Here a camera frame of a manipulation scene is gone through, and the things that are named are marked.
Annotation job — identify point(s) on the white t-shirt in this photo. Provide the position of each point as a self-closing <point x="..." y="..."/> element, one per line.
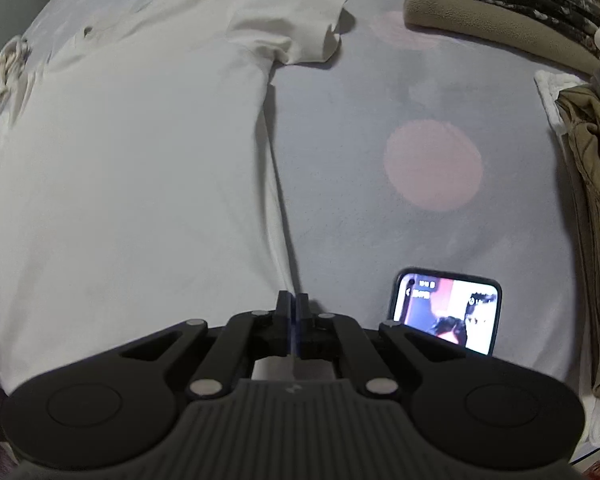
<point x="130" y="160"/>

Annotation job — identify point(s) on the white towel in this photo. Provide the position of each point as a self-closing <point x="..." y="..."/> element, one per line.
<point x="547" y="91"/>

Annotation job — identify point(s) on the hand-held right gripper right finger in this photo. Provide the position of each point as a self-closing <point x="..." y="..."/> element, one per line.
<point x="302" y="317"/>

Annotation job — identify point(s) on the khaki folded clothes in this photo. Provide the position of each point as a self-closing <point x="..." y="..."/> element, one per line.
<point x="595" y="185"/>

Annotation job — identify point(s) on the black smartphone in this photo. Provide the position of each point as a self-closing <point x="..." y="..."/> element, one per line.
<point x="450" y="310"/>

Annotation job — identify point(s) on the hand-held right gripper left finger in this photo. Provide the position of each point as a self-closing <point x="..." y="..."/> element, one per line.
<point x="286" y="316"/>

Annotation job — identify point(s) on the grey bedsheet with pink dots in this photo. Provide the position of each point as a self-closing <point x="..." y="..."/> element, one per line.
<point x="380" y="90"/>

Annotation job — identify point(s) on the cream crumpled cloth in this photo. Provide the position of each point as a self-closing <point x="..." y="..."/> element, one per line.
<point x="12" y="60"/>

